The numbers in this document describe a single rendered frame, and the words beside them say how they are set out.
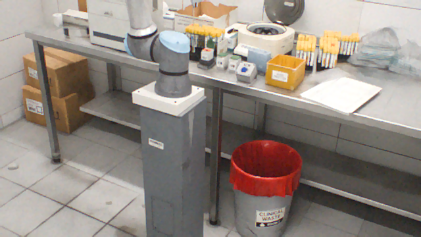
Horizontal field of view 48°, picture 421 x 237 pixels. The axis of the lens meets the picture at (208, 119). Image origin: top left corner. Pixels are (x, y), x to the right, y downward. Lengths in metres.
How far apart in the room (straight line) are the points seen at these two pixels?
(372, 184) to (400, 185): 0.14
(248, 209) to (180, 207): 0.45
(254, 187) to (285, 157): 0.31
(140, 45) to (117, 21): 0.54
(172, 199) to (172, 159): 0.21
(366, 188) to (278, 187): 0.52
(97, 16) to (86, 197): 1.05
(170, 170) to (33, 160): 1.47
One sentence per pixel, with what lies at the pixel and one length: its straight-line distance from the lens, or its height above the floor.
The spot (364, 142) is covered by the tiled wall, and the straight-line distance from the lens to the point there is 2.75.
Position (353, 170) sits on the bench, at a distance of 2.68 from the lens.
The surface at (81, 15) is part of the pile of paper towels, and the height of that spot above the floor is 0.91.
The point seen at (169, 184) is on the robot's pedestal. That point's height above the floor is 0.53.
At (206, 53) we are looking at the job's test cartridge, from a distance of 2.18.
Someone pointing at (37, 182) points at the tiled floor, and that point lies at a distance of 3.03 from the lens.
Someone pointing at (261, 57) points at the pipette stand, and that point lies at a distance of 2.14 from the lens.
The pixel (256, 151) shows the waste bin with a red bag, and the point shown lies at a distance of 2.48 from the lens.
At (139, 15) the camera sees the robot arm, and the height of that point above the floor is 1.21.
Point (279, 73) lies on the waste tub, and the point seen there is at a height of 0.94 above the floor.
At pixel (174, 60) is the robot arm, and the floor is 1.06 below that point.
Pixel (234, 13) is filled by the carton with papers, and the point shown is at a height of 1.00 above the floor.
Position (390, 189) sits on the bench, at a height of 0.27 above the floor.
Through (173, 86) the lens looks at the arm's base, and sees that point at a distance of 1.82.
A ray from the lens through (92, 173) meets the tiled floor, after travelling 3.02.
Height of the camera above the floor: 1.73
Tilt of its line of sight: 29 degrees down
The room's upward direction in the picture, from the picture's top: 2 degrees clockwise
